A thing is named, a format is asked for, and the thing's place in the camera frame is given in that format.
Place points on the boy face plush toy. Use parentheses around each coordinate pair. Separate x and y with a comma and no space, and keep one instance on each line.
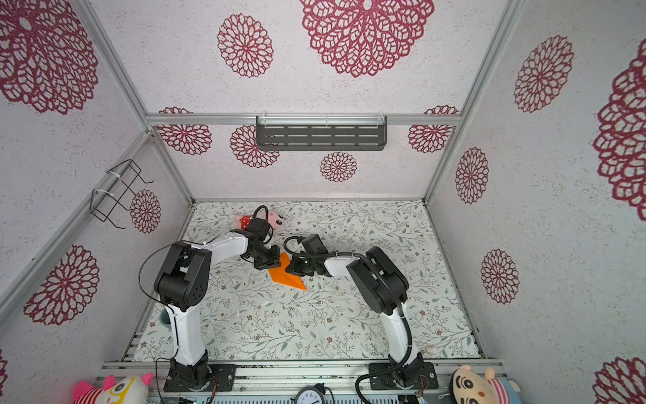
(467,387)

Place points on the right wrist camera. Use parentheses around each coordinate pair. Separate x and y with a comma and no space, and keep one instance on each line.
(313,245)

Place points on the black wire wall rack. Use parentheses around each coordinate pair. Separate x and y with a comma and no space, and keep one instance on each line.
(103,202)

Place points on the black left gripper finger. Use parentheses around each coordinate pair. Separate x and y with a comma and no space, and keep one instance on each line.
(265,264)
(274,254)

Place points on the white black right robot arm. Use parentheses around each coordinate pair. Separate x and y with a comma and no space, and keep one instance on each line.
(382,286)

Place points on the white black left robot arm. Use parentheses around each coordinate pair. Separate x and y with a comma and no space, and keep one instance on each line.
(183,281)

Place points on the grey wall shelf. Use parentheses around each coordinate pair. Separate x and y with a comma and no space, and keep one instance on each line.
(323,136)

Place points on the round gauge clock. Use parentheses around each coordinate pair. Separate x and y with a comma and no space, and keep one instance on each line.
(313,394)

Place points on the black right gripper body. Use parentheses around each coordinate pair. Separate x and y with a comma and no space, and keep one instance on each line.
(308,265)

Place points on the orange square paper sheet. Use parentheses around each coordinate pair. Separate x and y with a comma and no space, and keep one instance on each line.
(280,275)

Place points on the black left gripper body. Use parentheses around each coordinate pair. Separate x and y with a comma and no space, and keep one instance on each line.
(263,253)

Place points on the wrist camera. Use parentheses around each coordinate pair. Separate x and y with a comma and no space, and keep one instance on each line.
(260,228)
(313,245)

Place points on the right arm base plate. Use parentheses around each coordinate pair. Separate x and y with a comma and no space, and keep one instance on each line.
(411,377)

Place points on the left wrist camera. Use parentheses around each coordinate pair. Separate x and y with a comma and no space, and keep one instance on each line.
(260,228)

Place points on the pink pig plush toy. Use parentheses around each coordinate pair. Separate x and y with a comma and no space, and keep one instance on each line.
(276,221)

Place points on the pink white plush toy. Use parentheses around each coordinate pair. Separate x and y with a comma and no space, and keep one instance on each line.
(132,389)

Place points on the teal cup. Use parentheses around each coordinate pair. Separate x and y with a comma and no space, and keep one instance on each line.
(165,318)

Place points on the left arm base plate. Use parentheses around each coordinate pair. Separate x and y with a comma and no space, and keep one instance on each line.
(200,378)

